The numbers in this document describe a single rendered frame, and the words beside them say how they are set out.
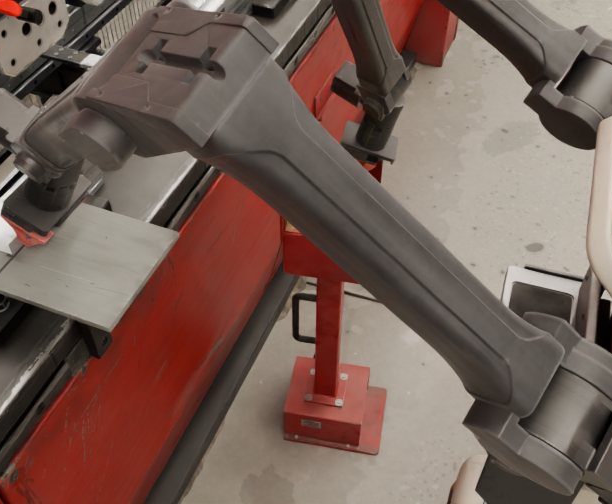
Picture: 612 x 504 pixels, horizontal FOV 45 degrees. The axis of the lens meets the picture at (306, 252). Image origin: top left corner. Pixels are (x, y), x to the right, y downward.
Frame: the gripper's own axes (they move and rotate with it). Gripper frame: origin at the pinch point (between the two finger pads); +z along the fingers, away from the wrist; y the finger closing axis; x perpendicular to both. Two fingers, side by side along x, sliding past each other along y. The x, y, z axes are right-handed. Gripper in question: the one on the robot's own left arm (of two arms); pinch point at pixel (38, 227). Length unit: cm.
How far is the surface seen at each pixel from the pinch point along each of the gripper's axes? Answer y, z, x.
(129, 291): 4.0, -6.5, 15.6
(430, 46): -214, 79, 48
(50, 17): -19.8, -14.7, -14.8
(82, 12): -59, 22, -28
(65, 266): 3.6, -1.8, 6.5
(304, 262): -34, 16, 37
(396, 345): -73, 72, 80
